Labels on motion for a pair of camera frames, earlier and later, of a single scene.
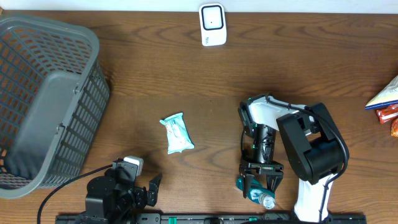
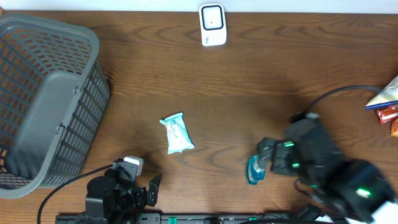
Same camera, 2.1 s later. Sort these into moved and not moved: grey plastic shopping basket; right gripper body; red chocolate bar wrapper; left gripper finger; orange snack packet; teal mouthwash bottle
Moved: right gripper body; teal mouthwash bottle
Not moved: orange snack packet; left gripper finger; red chocolate bar wrapper; grey plastic shopping basket
